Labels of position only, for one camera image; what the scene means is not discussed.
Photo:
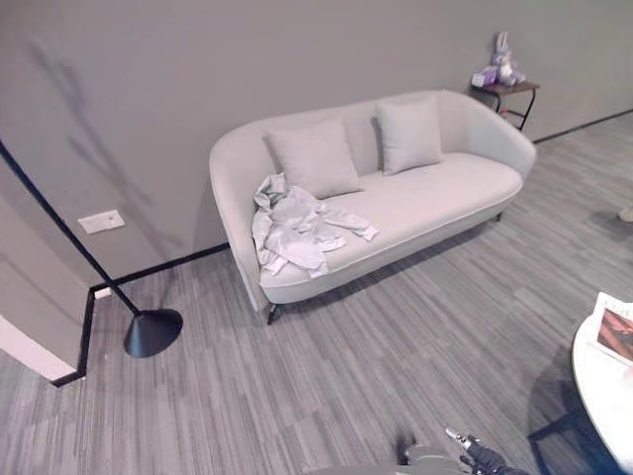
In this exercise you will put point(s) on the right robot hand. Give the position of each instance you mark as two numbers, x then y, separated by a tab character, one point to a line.
477	452

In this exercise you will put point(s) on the light grey curved sofa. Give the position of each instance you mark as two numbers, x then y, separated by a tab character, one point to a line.
435	195

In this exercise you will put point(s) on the black clothes rack stand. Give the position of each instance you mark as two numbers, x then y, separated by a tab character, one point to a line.
148	331

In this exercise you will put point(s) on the round white table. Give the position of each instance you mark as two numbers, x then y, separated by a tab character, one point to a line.
601	396

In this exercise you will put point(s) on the open magazine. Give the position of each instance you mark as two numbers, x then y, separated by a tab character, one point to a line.
615	329

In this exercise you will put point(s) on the light grey crumpled garment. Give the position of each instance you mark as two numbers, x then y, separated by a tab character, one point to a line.
297	232

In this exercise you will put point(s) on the small grey square cushion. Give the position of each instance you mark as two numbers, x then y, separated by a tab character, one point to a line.
410	136

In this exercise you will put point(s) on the large grey square cushion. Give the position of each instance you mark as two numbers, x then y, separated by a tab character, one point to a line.
316	158

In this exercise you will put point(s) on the dark brown side table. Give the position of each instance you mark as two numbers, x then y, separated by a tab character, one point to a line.
512	96

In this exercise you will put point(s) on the purple white tissue box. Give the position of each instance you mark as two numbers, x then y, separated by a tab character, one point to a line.
482	77

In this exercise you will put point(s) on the purple plush rabbit toy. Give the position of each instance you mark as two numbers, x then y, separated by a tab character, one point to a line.
505	62

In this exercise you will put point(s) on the white wall socket plate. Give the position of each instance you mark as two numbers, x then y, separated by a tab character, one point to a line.
101	221

